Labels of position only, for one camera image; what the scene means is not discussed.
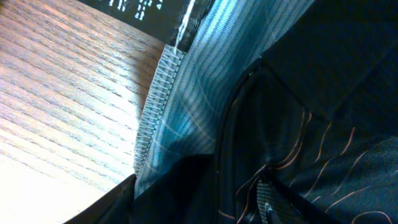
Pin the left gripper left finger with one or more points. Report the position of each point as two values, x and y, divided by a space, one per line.
112 208

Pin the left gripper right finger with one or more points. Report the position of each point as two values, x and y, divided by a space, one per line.
273 208

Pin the black orange patterned jersey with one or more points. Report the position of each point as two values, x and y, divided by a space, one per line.
301 94

